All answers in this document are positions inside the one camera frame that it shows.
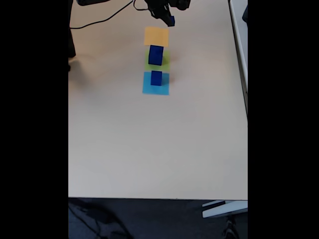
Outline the large blue cube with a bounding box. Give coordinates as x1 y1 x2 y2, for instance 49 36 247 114
148 45 164 66

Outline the medium blue cube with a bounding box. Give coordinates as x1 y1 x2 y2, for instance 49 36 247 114
150 70 163 87

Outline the orange paper square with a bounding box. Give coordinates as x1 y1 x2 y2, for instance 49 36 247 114
144 26 170 47

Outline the green paper square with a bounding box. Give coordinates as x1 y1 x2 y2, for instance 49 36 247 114
145 49 171 72

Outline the light blue paper square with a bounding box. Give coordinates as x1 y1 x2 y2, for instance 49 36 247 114
142 71 170 96

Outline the white neighbouring desk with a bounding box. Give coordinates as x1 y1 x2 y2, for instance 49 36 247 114
228 0 248 121

